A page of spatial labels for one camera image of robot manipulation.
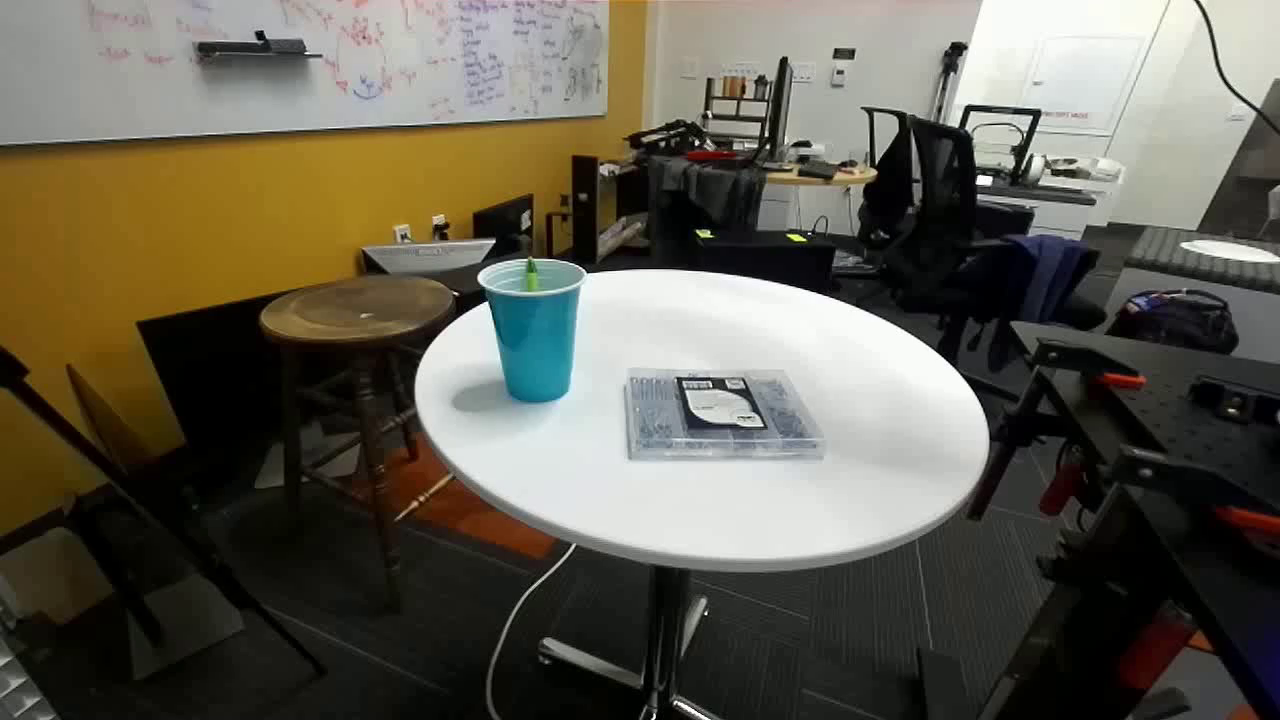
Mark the green pen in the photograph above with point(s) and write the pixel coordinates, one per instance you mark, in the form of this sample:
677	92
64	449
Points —
531	277

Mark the blue plastic cup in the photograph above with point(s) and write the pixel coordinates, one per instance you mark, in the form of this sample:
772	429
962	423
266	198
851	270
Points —
532	329

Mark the packaged hard drive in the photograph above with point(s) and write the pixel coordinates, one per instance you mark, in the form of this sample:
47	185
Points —
719	417

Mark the white round table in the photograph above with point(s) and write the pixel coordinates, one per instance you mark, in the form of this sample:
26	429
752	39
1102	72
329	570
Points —
902	433

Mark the round wooden stool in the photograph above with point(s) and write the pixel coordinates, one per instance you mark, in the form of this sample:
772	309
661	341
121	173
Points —
340	345

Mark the black office chair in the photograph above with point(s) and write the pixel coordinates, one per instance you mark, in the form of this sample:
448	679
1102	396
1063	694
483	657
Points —
919	214

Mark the black backpack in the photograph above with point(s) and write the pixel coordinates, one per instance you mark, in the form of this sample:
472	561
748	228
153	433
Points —
1185	319

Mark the wall whiteboard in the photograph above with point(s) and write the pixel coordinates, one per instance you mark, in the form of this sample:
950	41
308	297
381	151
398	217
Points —
149	71

